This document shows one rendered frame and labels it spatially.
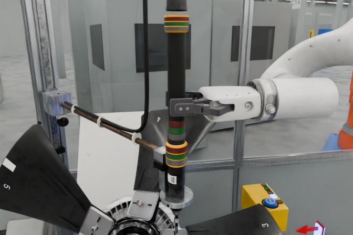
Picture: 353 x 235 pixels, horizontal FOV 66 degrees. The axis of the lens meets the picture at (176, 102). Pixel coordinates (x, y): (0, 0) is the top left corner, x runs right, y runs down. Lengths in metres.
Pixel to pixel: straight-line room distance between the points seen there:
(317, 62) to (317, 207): 1.27
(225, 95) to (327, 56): 0.25
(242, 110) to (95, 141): 0.57
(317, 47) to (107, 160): 0.67
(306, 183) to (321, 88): 1.16
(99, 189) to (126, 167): 0.11
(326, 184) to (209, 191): 0.67
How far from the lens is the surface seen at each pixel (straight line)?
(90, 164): 0.92
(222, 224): 0.73
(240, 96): 0.50
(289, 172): 1.61
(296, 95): 0.56
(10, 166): 0.73
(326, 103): 0.59
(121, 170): 0.90
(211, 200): 1.52
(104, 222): 0.65
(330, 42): 0.62
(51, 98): 1.01
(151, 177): 0.67
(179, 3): 0.48
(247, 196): 1.07
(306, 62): 0.67
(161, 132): 0.72
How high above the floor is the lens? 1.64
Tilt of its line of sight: 15 degrees down
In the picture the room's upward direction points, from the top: straight up
